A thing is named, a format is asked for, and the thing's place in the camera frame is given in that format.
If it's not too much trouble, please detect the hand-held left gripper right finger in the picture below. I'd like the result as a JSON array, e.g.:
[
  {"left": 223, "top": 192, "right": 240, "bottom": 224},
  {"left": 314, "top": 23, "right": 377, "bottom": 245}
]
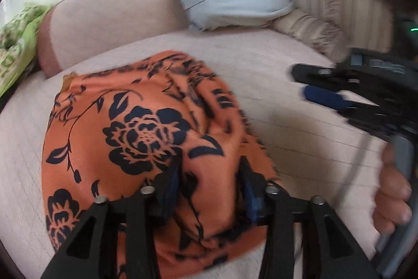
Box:
[{"left": 238, "top": 156, "right": 369, "bottom": 279}]

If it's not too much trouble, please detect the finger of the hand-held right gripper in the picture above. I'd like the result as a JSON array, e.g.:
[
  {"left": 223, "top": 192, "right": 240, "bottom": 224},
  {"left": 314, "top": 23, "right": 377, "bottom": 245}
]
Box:
[
  {"left": 302, "top": 84, "right": 363, "bottom": 113},
  {"left": 291, "top": 63, "right": 355, "bottom": 87}
]

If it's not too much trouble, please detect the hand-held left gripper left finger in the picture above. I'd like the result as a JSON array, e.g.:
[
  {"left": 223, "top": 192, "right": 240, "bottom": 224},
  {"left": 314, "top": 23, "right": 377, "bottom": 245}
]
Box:
[{"left": 39, "top": 164, "right": 182, "bottom": 279}]

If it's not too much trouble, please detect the orange floral blouse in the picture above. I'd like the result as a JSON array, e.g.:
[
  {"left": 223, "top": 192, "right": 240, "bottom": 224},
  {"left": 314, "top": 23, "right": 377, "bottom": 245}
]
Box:
[{"left": 42, "top": 50, "right": 285, "bottom": 279}]

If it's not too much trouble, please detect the person's right hand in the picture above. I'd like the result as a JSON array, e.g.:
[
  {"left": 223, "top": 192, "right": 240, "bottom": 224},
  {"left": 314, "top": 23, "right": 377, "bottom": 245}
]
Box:
[{"left": 372, "top": 145, "right": 414, "bottom": 235}]

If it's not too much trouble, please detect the striped floral pillow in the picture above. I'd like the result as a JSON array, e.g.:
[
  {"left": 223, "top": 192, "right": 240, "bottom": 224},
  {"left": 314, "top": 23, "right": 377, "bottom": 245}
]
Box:
[{"left": 272, "top": 9, "right": 347, "bottom": 55}]

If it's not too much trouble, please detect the striped floral backrest cushion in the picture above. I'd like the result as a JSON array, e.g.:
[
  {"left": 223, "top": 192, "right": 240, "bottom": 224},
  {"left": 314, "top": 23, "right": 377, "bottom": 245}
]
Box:
[{"left": 287, "top": 0, "right": 403, "bottom": 61}]

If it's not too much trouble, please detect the pink bolster cushion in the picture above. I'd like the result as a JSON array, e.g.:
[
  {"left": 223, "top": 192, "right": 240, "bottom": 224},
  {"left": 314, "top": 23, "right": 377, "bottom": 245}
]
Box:
[{"left": 37, "top": 0, "right": 190, "bottom": 77}]

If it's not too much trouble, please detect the green patterned blanket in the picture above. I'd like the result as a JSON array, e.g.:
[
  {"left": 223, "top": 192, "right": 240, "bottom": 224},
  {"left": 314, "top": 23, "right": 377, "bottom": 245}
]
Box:
[{"left": 0, "top": 4, "right": 55, "bottom": 100}]

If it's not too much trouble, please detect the grey cable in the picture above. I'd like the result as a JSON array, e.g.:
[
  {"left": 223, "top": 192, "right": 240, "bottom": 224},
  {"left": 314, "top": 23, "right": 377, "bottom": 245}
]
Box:
[{"left": 340, "top": 132, "right": 374, "bottom": 198}]

